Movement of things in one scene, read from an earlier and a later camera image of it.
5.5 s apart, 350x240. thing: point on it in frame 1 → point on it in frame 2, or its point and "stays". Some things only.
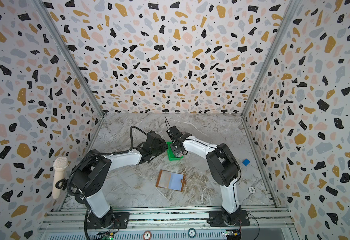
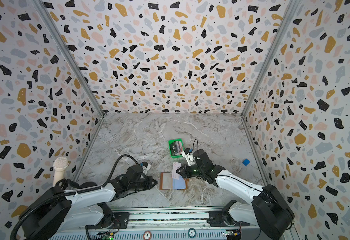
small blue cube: x=246 y=162 stays
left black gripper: x=165 y=145 → x=150 y=184
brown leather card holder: x=174 y=181 stays
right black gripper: x=177 y=144 → x=187 y=171
